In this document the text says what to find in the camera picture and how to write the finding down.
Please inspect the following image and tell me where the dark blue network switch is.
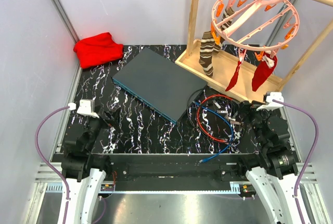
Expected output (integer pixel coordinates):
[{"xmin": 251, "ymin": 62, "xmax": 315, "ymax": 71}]
[{"xmin": 112, "ymin": 47, "xmax": 207, "ymax": 125}]

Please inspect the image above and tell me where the pink round clip hanger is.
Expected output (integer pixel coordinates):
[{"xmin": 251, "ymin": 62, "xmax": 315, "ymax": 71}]
[{"xmin": 211, "ymin": 0, "xmax": 300, "ymax": 61}]

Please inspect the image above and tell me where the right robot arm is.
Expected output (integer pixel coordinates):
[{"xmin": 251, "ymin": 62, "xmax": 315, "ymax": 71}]
[{"xmin": 236, "ymin": 101, "xmax": 298, "ymax": 223}]

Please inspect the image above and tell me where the brown striped sock front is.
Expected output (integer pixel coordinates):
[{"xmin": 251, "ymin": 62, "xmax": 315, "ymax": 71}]
[{"xmin": 199, "ymin": 31, "xmax": 215, "ymax": 78}]

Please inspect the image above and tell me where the red folded cloth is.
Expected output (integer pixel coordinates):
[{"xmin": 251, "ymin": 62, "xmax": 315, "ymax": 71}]
[{"xmin": 73, "ymin": 32, "xmax": 123, "ymax": 69}]

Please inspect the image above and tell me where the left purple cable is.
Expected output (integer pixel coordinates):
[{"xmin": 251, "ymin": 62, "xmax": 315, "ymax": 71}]
[{"xmin": 35, "ymin": 105, "xmax": 71, "ymax": 224}]

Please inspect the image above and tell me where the silver SFP module on table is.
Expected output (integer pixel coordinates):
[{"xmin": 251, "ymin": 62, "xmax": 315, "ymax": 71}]
[{"xmin": 213, "ymin": 100, "xmax": 221, "ymax": 109}]

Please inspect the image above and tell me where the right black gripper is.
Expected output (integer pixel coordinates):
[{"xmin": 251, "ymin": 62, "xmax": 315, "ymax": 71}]
[{"xmin": 230, "ymin": 99, "xmax": 274, "ymax": 148}]

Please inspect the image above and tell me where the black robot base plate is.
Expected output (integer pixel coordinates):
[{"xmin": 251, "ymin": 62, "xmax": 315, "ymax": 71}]
[{"xmin": 94, "ymin": 154, "xmax": 260, "ymax": 192}]

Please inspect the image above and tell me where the brown striped sock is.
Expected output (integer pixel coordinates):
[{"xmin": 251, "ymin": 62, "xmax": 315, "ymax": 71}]
[
  {"xmin": 199, "ymin": 31, "xmax": 215, "ymax": 78},
  {"xmin": 213, "ymin": 7, "xmax": 235, "ymax": 54}
]

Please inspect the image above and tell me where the brown striped sock back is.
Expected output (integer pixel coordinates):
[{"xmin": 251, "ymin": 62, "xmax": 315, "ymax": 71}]
[{"xmin": 213, "ymin": 7, "xmax": 235, "ymax": 54}]

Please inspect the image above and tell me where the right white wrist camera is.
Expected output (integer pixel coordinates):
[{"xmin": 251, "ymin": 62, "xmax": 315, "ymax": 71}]
[{"xmin": 256, "ymin": 92, "xmax": 284, "ymax": 111}]

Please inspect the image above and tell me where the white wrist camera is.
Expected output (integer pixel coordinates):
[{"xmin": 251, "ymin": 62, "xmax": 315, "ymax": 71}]
[
  {"xmin": 76, "ymin": 99, "xmax": 99, "ymax": 118},
  {"xmin": 256, "ymin": 92, "xmax": 284, "ymax": 111}
]

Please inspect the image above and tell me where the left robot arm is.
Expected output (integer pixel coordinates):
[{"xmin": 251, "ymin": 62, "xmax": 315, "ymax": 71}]
[{"xmin": 58, "ymin": 106, "xmax": 120, "ymax": 223}]

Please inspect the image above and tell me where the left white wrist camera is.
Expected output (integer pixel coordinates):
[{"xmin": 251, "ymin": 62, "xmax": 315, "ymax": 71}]
[{"xmin": 76, "ymin": 99, "xmax": 99, "ymax": 118}]

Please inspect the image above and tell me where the red sock right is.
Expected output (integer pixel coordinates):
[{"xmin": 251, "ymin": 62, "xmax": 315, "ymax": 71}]
[{"xmin": 252, "ymin": 53, "xmax": 277, "ymax": 92}]

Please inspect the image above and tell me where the red sock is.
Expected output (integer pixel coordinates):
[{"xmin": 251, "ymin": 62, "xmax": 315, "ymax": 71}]
[
  {"xmin": 225, "ymin": 57, "xmax": 244, "ymax": 91},
  {"xmin": 252, "ymin": 53, "xmax": 277, "ymax": 92}
]

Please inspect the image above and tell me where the red sock left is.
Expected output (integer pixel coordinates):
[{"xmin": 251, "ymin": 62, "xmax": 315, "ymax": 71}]
[{"xmin": 225, "ymin": 57, "xmax": 244, "ymax": 91}]

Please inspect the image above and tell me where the red ethernet cable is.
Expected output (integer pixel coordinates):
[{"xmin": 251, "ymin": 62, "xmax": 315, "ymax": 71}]
[{"xmin": 196, "ymin": 94, "xmax": 235, "ymax": 144}]

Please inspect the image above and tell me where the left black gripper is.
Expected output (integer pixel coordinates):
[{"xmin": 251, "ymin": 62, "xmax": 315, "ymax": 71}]
[{"xmin": 85, "ymin": 104, "xmax": 121, "ymax": 152}]

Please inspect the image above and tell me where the black ethernet cable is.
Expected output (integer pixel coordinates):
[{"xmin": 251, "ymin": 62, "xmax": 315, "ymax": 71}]
[{"xmin": 187, "ymin": 88, "xmax": 241, "ymax": 141}]

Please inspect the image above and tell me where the wooden drying rack frame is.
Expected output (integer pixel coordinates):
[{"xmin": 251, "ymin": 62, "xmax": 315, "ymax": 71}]
[{"xmin": 176, "ymin": 0, "xmax": 332, "ymax": 101}]

